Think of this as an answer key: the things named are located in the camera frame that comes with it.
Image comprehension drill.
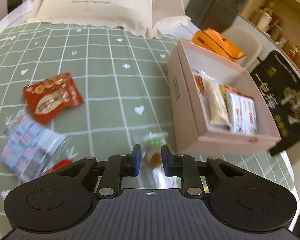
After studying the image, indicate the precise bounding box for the orange tissue pack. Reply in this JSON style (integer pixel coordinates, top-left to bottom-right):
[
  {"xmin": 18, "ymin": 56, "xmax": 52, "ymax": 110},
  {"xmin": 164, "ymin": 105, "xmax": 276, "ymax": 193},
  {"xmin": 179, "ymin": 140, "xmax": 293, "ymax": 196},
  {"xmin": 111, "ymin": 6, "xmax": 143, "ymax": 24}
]
[{"xmin": 191, "ymin": 28, "xmax": 246, "ymax": 63}]

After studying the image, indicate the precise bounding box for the beige biscuit packet in box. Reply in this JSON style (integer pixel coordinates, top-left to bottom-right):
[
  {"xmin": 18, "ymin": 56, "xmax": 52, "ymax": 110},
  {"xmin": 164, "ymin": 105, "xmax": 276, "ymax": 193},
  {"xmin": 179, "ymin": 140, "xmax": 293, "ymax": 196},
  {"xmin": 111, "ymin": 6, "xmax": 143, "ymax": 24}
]
[{"xmin": 200, "ymin": 71, "xmax": 231, "ymax": 130}]

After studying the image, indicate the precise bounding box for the wooden wall shelf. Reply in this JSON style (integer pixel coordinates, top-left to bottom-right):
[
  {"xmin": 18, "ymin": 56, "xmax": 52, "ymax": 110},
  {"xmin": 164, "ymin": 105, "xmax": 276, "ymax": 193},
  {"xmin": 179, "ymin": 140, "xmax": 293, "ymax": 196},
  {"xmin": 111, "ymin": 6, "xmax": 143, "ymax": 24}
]
[{"xmin": 241, "ymin": 0, "xmax": 300, "ymax": 75}]

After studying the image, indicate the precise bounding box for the clear bag of small packets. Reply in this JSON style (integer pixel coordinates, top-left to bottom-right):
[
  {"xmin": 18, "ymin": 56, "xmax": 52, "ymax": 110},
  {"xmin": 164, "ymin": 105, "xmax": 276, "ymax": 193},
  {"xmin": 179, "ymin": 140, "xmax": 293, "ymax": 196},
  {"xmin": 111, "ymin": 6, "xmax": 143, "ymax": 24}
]
[{"xmin": 0, "ymin": 114, "xmax": 66, "ymax": 183}]

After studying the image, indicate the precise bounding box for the red snack packet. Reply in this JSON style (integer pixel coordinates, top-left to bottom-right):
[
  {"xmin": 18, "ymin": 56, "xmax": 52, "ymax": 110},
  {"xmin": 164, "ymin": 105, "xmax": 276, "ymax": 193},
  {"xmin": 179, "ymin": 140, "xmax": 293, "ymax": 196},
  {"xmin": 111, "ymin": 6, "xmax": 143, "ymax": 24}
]
[{"xmin": 23, "ymin": 72, "xmax": 84, "ymax": 125}]

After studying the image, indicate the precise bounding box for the cream mesh food cover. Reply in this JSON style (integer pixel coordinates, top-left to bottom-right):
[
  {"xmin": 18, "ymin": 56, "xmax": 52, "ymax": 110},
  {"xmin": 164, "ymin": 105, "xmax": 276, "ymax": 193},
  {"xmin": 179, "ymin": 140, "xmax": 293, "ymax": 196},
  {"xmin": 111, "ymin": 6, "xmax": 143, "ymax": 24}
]
[{"xmin": 27, "ymin": 0, "xmax": 190, "ymax": 39}]

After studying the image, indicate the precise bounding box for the green checked tablecloth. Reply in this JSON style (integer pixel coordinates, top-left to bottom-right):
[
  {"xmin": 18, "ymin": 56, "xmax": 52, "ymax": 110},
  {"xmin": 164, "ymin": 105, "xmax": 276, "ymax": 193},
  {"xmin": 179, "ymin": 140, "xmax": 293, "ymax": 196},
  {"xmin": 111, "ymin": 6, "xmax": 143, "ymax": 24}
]
[{"xmin": 0, "ymin": 22, "xmax": 297, "ymax": 239}]

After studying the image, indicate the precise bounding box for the cream chair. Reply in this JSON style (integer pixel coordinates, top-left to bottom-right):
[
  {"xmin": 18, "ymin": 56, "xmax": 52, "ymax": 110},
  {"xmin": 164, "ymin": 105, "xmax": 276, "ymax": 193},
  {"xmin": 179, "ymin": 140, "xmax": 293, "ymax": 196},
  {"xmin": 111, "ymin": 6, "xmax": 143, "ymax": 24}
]
[{"xmin": 222, "ymin": 26, "xmax": 262, "ymax": 72}]

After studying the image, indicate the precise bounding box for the clear green candy packet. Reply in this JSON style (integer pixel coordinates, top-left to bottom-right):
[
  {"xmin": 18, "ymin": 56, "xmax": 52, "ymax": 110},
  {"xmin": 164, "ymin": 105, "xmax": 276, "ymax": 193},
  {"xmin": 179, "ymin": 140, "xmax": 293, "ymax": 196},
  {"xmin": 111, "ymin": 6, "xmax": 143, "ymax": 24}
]
[{"xmin": 143, "ymin": 132, "xmax": 168, "ymax": 167}]

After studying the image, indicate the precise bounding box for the pink cardboard box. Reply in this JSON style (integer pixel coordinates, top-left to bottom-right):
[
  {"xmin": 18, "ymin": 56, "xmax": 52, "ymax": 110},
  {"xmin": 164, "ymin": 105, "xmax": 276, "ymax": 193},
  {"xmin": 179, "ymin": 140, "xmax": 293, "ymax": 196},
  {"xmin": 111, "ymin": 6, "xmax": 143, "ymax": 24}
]
[{"xmin": 167, "ymin": 40, "xmax": 281, "ymax": 156}]

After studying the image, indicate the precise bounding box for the black plum snack bag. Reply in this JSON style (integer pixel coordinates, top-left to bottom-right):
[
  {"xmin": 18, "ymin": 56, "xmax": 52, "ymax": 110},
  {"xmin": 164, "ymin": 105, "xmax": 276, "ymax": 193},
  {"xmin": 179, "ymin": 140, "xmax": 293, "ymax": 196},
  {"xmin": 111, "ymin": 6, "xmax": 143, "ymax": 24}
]
[{"xmin": 250, "ymin": 50, "xmax": 300, "ymax": 155}]

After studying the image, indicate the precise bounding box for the white red packet in box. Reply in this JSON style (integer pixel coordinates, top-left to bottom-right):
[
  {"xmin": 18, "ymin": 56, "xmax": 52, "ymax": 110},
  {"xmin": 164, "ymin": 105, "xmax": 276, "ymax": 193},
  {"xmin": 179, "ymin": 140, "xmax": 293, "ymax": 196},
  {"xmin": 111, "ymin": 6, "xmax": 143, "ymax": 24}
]
[{"xmin": 226, "ymin": 90, "xmax": 257, "ymax": 135}]

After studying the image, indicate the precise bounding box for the dark glass cabinet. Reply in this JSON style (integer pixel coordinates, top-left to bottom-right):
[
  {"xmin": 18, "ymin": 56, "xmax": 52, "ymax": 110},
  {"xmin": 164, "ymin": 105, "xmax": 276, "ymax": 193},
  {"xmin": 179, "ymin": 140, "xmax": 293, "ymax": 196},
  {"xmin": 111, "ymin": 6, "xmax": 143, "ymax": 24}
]
[{"xmin": 185, "ymin": 0, "xmax": 247, "ymax": 33}]

